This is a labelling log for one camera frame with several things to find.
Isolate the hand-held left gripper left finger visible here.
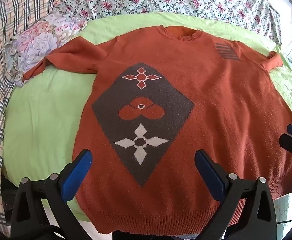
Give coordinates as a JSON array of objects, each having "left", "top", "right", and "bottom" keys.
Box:
[{"left": 11, "top": 149, "right": 94, "bottom": 240}]

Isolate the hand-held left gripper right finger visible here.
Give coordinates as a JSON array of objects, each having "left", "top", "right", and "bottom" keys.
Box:
[{"left": 195, "top": 149, "right": 278, "bottom": 240}]

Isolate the orange knit sweater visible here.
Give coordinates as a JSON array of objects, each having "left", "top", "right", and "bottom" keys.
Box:
[{"left": 23, "top": 25, "right": 292, "bottom": 234}]

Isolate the light green bed sheet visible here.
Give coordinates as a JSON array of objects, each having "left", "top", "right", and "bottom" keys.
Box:
[{"left": 2, "top": 12, "right": 292, "bottom": 223}]

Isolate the plaid blanket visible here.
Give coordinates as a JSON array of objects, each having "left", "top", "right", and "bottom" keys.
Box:
[{"left": 0, "top": 0, "right": 69, "bottom": 230}]

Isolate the pastel floral pillow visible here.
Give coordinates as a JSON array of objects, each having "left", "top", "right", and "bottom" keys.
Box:
[{"left": 4, "top": 5, "right": 89, "bottom": 86}]

